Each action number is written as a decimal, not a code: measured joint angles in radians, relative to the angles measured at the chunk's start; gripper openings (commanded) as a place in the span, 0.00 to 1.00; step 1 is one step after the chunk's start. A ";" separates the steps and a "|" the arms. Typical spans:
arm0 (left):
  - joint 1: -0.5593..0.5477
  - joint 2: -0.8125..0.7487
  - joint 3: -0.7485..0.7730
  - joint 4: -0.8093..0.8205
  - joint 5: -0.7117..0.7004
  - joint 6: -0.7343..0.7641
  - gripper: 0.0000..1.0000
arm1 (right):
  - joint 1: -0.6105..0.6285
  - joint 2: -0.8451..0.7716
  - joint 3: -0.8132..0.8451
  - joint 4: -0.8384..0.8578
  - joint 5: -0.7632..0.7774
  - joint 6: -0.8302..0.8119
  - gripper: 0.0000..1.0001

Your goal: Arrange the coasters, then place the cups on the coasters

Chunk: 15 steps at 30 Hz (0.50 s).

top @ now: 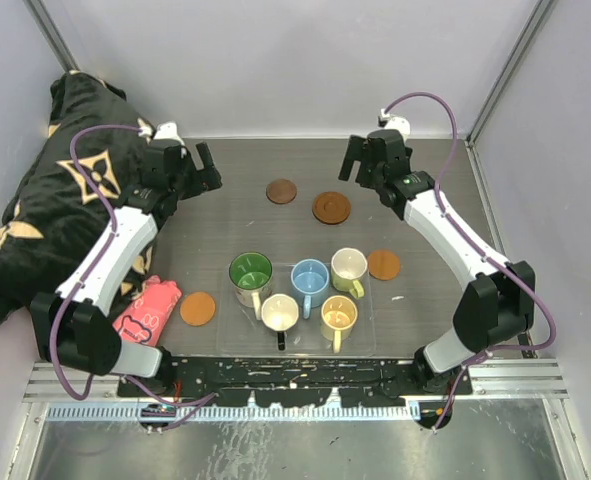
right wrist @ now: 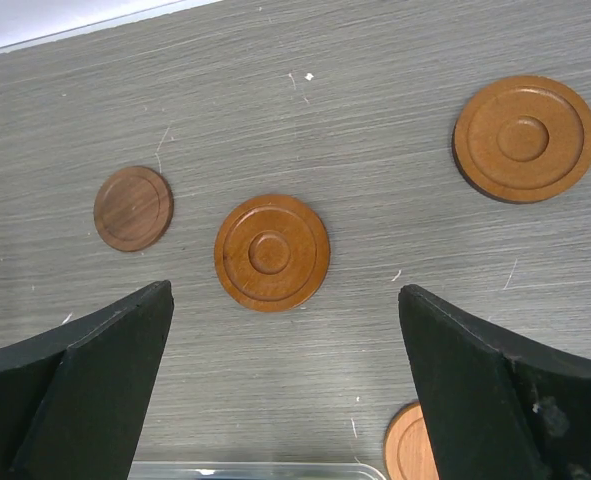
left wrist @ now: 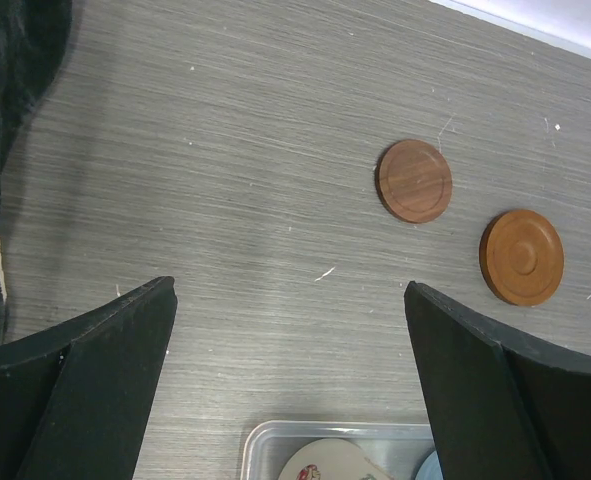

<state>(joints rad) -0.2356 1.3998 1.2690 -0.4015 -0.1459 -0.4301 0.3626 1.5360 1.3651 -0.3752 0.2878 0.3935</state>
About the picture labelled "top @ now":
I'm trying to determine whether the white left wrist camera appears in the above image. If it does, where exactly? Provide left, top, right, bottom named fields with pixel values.
left=138, top=122, right=184, bottom=145

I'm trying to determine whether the black floral plush blanket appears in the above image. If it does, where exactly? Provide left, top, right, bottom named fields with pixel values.
left=0, top=70, right=150, bottom=326

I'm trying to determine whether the brown ringed wooden coaster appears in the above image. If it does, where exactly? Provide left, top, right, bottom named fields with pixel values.
left=312, top=191, right=351, bottom=225

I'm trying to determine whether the clear plastic tray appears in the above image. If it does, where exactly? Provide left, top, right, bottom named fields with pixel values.
left=216, top=270, right=376, bottom=357

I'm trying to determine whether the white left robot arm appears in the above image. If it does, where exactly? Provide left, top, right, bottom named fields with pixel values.
left=30, top=140, right=222, bottom=396

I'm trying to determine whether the green interior mug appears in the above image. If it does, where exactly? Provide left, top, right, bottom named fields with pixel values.
left=228, top=252, right=274, bottom=320

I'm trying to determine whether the yellow mug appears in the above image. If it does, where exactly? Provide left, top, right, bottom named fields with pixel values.
left=320, top=295, right=359, bottom=354

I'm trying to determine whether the pink printed cloth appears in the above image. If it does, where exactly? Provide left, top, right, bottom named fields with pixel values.
left=113, top=275, right=182, bottom=347

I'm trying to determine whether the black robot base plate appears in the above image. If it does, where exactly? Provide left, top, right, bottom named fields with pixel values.
left=142, top=357, right=458, bottom=408

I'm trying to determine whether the blue mug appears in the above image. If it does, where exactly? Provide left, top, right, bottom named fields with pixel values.
left=290, top=259, right=330, bottom=319

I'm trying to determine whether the olive green white mug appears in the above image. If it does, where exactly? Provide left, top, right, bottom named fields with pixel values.
left=330, top=247, right=368, bottom=300

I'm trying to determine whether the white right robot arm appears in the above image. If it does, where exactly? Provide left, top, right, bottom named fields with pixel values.
left=339, top=129, right=535, bottom=394

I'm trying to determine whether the white mug black handle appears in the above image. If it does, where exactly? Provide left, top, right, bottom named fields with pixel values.
left=260, top=294, right=299, bottom=351

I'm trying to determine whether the orange coaster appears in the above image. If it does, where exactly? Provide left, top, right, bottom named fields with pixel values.
left=367, top=249, right=401, bottom=281
left=180, top=292, right=216, bottom=327

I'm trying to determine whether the dark brown coaster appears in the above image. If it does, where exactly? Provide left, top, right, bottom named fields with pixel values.
left=266, top=178, right=297, bottom=205

